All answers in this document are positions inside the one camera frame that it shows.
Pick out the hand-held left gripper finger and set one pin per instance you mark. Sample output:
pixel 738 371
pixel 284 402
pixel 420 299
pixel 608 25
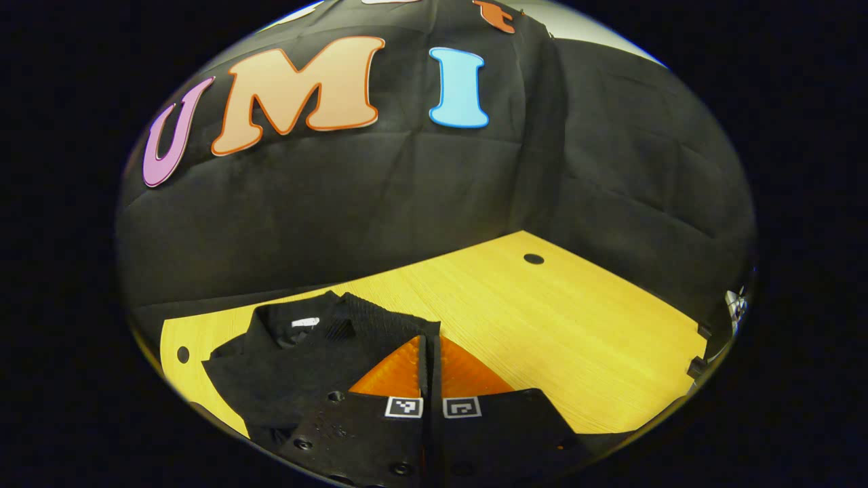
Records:
pixel 423 379
pixel 436 379

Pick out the black button-up shirt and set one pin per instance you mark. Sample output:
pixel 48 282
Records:
pixel 285 379

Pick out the black backdrop cloth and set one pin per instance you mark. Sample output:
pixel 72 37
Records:
pixel 407 190

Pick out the grey metal object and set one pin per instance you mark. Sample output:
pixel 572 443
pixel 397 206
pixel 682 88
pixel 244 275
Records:
pixel 736 305

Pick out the black table edge bracket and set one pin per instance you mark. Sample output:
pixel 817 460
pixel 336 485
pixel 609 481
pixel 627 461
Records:
pixel 697 367
pixel 704 331

